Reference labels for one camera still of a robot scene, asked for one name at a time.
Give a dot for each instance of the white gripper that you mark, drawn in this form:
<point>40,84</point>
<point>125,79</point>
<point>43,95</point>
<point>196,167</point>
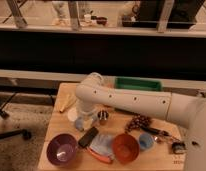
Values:
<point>85,109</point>

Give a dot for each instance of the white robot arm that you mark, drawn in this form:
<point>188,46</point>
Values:
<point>183,110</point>

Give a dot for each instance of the black rectangular sponge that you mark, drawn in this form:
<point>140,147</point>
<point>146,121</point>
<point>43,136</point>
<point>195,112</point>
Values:
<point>87,138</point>

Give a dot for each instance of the white paper cup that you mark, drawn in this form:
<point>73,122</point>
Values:
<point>72,114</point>

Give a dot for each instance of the small metal cup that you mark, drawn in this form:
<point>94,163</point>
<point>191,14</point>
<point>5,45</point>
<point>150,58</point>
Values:
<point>103,117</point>

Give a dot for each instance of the small blue cup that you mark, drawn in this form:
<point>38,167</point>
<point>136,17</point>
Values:
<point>145,141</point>

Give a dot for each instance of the yellow banana toy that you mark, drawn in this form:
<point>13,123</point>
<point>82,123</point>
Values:
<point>69,100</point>

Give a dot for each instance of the light blue cloth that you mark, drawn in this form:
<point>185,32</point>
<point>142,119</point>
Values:
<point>101,144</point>

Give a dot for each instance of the purple plastic bowl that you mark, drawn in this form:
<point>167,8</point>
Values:
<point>62,149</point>

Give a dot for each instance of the orange carrot toy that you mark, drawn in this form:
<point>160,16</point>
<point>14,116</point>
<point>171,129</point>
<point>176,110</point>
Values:
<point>99,157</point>

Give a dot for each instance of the orange plastic bowl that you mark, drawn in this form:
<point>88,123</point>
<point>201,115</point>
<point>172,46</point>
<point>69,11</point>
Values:
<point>125,148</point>

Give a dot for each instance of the brown grape bunch toy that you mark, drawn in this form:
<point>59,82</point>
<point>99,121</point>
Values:
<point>137,122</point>

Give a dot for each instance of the green plastic bin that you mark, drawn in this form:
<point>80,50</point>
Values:
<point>137,84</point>

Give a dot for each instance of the black office chair base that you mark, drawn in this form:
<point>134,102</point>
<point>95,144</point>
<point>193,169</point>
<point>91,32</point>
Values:
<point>8,128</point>

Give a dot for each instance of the black handled utensil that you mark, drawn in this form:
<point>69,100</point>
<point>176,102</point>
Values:
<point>161,133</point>

